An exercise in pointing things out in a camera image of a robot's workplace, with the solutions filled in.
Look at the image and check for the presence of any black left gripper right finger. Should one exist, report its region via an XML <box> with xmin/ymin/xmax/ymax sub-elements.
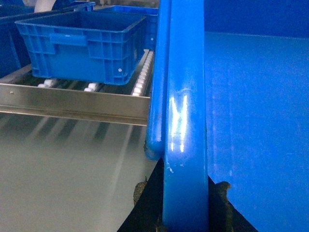
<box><xmin>208</xmin><ymin>177</ymin><xmax>253</xmax><ymax>232</ymax></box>

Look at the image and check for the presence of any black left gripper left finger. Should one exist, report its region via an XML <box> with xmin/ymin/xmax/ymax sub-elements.
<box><xmin>118</xmin><ymin>159</ymin><xmax>164</xmax><ymax>232</ymax></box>

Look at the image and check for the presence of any blue plastic crate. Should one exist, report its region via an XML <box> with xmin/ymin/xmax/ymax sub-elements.
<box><xmin>146</xmin><ymin>0</ymin><xmax>309</xmax><ymax>232</ymax></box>

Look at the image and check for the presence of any blue crate on shelf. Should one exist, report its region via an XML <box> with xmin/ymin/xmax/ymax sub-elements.
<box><xmin>16</xmin><ymin>11</ymin><xmax>146</xmax><ymax>85</ymax></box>

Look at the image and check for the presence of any white roller track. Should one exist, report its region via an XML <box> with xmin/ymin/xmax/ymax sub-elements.
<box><xmin>37</xmin><ymin>78</ymin><xmax>58</xmax><ymax>88</ymax></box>
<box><xmin>131</xmin><ymin>50</ymin><xmax>155</xmax><ymax>97</ymax></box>
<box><xmin>84</xmin><ymin>83</ymin><xmax>99</xmax><ymax>92</ymax></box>

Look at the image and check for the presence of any white roller track middle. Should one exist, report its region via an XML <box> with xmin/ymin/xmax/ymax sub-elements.
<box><xmin>84</xmin><ymin>83</ymin><xmax>99</xmax><ymax>92</ymax></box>

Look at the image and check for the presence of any white roller track left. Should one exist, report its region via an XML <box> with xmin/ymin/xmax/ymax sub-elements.
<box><xmin>37</xmin><ymin>78</ymin><xmax>58</xmax><ymax>88</ymax></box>

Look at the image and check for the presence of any blue crate behind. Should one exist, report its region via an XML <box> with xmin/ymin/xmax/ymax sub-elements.
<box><xmin>95</xmin><ymin>5</ymin><xmax>159</xmax><ymax>50</ymax></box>

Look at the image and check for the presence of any steel roller shelf frame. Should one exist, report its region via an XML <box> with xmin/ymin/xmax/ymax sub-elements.
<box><xmin>0</xmin><ymin>50</ymin><xmax>153</xmax><ymax>126</ymax></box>

